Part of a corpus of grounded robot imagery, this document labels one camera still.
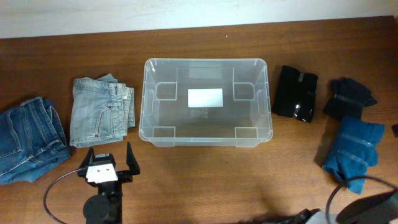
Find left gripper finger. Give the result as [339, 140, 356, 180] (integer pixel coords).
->
[79, 147, 95, 169]
[126, 142, 141, 175]

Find light blue jeans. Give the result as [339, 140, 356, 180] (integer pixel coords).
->
[70, 73, 136, 148]

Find clear plastic storage bin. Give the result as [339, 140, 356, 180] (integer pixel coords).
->
[139, 58, 274, 147]

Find black garment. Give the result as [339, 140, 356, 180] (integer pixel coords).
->
[272, 65, 318, 123]

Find dark navy garment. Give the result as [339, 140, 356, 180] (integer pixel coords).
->
[324, 77, 377, 121]

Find teal blue garment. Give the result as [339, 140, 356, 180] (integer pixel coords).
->
[322, 116, 385, 182]

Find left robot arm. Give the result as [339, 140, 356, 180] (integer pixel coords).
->
[78, 143, 141, 224]

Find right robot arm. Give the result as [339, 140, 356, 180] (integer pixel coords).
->
[323, 117, 397, 223]

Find dark blue folded jeans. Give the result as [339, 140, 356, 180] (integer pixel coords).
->
[1, 97, 71, 185]

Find white label in bin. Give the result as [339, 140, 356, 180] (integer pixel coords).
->
[188, 88, 223, 108]

